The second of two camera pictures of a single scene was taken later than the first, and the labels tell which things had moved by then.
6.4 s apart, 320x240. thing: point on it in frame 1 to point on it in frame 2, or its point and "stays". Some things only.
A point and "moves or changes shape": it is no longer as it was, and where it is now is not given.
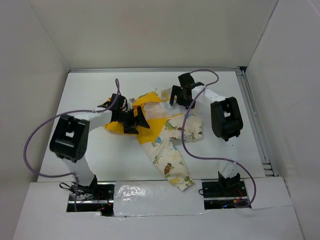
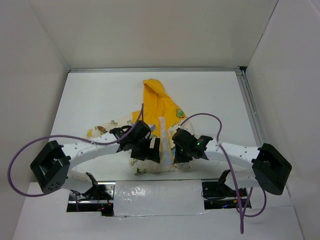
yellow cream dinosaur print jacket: [171, 127] moves or changes shape
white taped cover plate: [143, 198] stays
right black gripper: [177, 90] to [179, 158]
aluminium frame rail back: [213, 68] stays
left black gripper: [129, 128] to [149, 153]
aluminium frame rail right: [268, 167] stays
